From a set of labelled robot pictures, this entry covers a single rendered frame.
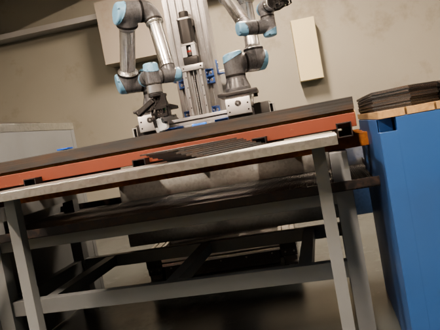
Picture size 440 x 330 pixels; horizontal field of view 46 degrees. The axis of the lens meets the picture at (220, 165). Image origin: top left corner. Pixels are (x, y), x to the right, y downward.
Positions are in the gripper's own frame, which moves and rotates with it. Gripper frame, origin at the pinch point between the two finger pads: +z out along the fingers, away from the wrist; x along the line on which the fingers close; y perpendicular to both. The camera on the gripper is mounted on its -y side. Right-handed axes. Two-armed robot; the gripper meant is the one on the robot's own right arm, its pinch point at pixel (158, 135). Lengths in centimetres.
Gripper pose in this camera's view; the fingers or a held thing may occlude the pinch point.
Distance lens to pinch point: 256.2
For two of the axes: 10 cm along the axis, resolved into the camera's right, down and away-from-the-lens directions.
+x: 1.9, -0.9, 9.8
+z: 1.8, 9.8, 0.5
